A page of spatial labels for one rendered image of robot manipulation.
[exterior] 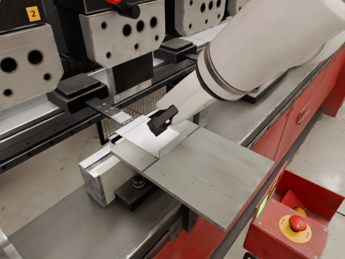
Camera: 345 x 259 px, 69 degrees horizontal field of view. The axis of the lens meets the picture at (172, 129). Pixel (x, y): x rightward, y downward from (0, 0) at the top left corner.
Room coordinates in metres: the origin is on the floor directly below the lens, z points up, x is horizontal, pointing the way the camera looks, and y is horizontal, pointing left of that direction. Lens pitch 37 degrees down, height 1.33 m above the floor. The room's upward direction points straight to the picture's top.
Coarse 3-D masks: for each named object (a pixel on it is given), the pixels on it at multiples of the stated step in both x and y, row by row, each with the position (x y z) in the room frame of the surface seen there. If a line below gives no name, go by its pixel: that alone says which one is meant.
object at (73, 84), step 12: (60, 84) 0.58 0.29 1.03; (72, 84) 0.58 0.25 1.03; (84, 84) 0.58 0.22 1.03; (96, 84) 0.59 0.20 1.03; (48, 96) 0.58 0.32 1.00; (60, 96) 0.54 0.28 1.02; (72, 96) 0.54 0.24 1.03; (84, 96) 0.55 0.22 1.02; (96, 96) 0.58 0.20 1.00; (108, 96) 0.60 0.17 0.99; (72, 108) 0.52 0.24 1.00; (96, 108) 0.51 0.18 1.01; (108, 108) 0.51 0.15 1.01; (120, 120) 0.47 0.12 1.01; (132, 120) 0.47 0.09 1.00
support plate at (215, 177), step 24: (168, 120) 0.47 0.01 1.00; (120, 144) 0.39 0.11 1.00; (192, 144) 0.39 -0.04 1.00; (216, 144) 0.39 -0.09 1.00; (144, 168) 0.32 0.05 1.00; (168, 168) 0.32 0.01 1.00; (192, 168) 0.32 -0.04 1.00; (216, 168) 0.32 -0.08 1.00; (240, 168) 0.32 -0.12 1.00; (264, 168) 0.32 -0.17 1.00; (168, 192) 0.27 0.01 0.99; (192, 192) 0.27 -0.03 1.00; (216, 192) 0.27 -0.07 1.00; (240, 192) 0.27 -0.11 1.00; (216, 216) 0.22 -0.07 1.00
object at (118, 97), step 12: (132, 60) 0.44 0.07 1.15; (144, 60) 0.47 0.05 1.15; (108, 72) 0.42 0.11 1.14; (120, 72) 0.42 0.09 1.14; (132, 72) 0.44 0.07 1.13; (144, 72) 0.46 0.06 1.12; (108, 84) 0.42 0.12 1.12; (120, 84) 0.42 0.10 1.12; (132, 84) 0.44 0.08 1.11; (144, 84) 0.47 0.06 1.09; (120, 96) 0.43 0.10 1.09
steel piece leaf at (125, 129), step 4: (140, 116) 0.49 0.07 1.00; (144, 116) 0.49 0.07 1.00; (136, 120) 0.47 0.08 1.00; (140, 120) 0.47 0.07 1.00; (144, 120) 0.47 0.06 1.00; (128, 124) 0.45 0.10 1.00; (132, 124) 0.45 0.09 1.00; (136, 124) 0.45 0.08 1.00; (120, 128) 0.44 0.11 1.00; (124, 128) 0.44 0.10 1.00; (128, 128) 0.44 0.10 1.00; (132, 128) 0.44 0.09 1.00; (116, 132) 0.43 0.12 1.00; (120, 132) 0.43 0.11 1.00; (124, 132) 0.43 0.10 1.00
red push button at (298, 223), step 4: (292, 216) 0.35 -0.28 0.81; (296, 216) 0.35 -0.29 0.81; (292, 220) 0.34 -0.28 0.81; (296, 220) 0.34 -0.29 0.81; (300, 220) 0.34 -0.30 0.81; (304, 220) 0.34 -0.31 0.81; (292, 224) 0.33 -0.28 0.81; (296, 224) 0.33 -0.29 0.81; (300, 224) 0.33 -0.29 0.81; (304, 224) 0.33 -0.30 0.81; (292, 228) 0.33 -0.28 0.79; (296, 228) 0.32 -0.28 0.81; (300, 228) 0.32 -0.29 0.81; (304, 228) 0.32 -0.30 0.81
